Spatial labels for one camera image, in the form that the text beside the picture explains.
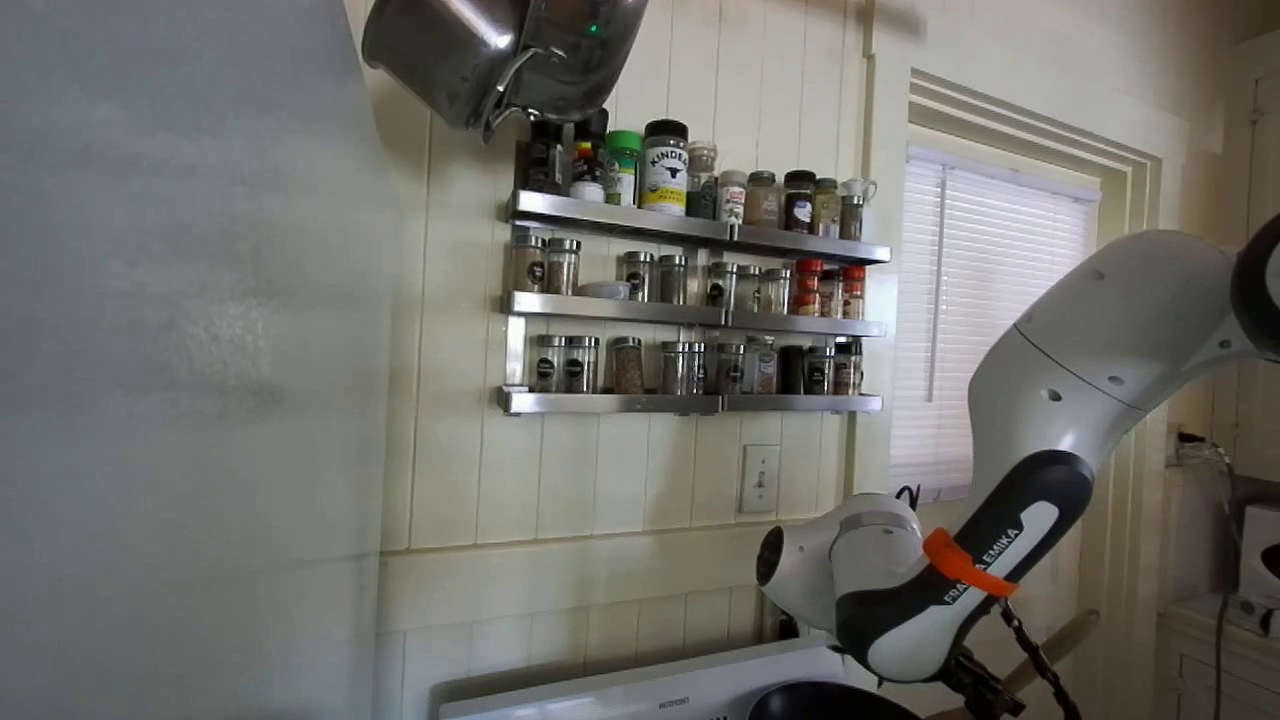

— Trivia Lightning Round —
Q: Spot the black frying pan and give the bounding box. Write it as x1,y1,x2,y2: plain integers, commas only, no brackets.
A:
745,677,926,720

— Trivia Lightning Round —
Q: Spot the metal spice rack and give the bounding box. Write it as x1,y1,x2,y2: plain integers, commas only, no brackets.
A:
490,184,897,419

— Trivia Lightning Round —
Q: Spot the red spice jar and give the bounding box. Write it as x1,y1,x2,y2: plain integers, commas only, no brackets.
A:
792,257,828,321
839,260,873,321

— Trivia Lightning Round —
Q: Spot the white cap spice jar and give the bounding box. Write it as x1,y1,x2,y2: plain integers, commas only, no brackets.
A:
715,168,753,234

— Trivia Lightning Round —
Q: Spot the white label jar black cap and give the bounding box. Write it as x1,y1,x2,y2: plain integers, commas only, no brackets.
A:
638,118,697,217

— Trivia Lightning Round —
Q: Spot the green cap spice jar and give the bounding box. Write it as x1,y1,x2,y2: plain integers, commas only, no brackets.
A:
598,127,648,207

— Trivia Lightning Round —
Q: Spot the black spice jar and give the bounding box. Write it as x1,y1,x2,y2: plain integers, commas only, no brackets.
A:
780,168,819,236

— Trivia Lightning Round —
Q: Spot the dark spice jar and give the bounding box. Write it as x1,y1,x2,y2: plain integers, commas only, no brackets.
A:
519,118,568,196

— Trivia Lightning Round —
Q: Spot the white gas stove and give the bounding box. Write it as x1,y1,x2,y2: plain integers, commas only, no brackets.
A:
432,633,857,720

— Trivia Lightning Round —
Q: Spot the hanging steel pot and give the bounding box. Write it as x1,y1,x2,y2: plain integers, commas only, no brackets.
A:
356,0,652,140

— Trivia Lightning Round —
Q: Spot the white window blind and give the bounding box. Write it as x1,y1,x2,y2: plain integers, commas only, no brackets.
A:
886,154,1111,498

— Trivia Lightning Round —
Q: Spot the white refrigerator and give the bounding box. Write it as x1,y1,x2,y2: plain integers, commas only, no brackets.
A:
0,0,403,720

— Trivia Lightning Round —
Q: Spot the cream panelled door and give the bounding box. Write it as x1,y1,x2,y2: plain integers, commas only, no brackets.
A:
885,133,1175,720

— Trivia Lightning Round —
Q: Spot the white appliance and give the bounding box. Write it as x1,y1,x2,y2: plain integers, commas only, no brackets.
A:
1231,498,1280,613

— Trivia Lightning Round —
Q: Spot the white wall outlet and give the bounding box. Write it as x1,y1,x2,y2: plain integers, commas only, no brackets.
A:
741,440,784,518

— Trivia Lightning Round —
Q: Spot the small orange strap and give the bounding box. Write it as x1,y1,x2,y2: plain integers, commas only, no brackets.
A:
919,524,1020,603

